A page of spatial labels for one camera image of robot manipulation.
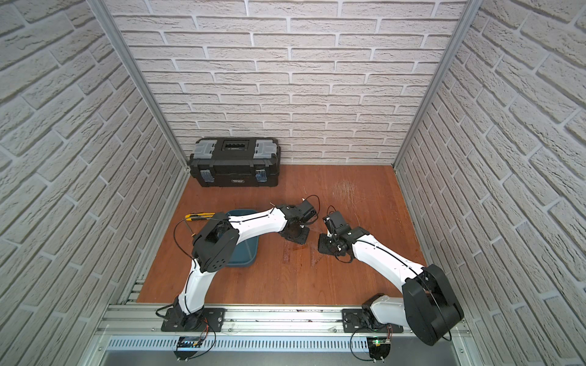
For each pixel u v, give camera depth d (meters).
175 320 0.64
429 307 0.41
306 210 0.76
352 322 0.73
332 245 0.64
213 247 0.53
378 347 0.71
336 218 0.67
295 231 0.79
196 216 0.97
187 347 0.71
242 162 0.98
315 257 0.90
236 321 0.75
